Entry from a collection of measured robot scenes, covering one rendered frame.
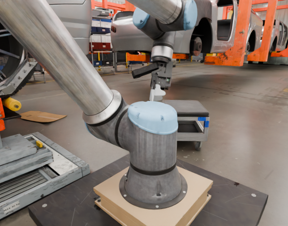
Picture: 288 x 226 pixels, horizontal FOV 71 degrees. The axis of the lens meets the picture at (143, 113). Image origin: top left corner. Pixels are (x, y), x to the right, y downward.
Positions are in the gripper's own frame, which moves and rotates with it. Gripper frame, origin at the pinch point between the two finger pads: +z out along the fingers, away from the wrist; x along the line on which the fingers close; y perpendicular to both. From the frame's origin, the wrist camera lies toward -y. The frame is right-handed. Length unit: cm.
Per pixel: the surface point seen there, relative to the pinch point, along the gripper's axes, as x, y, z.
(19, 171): 38, -70, 45
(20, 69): 22, -70, -12
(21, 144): 46, -76, 31
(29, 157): 45, -69, 38
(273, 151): 83, 108, 13
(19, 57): 28, -76, -20
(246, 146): 92, 90, 12
